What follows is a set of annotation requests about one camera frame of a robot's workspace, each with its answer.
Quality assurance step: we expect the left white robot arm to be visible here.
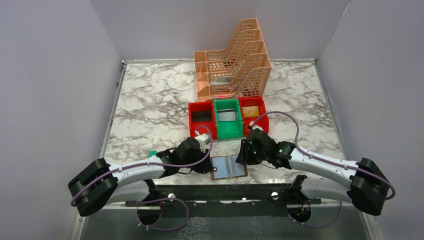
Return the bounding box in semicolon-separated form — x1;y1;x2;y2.
67;133;213;217

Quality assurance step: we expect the brown leather card holder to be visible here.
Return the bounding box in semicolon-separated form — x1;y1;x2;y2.
211;155;248;180

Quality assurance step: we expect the gold card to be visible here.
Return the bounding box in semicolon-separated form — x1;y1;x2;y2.
241;106;261;118

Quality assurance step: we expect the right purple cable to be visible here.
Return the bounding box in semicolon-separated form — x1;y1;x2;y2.
248;111;397;229

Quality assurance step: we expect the silver card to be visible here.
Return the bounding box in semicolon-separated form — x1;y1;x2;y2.
217;109;237;122

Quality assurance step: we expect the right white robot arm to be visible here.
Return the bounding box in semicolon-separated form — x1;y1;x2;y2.
236;128;390;216

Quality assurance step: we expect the red bin with gold card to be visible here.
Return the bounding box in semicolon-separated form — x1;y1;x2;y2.
238;96;270;137

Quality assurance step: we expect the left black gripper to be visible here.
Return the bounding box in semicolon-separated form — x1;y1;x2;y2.
180;147;214;174

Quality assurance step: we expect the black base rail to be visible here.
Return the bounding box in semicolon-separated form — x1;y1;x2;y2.
124;183;321;218

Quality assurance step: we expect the green eraser block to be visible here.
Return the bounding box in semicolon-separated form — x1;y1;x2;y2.
148;150;158;158

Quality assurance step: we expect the red bin with black card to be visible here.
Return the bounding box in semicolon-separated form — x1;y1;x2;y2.
188;101;218;140

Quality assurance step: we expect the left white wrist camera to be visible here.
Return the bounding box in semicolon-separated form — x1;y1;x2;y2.
194;133;212;149

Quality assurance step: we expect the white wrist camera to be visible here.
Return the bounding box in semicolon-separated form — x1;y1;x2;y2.
194;133;212;149
247;121;263;131

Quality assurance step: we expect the peach plastic file organizer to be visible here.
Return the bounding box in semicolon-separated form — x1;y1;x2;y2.
194;18;272;102

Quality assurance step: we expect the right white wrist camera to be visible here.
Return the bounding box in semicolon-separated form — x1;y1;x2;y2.
247;121;263;131

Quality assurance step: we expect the black card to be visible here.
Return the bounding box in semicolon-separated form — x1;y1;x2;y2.
191;111;212;123

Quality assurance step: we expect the green plastic bin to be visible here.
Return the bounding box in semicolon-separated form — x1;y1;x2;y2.
213;99;244;140

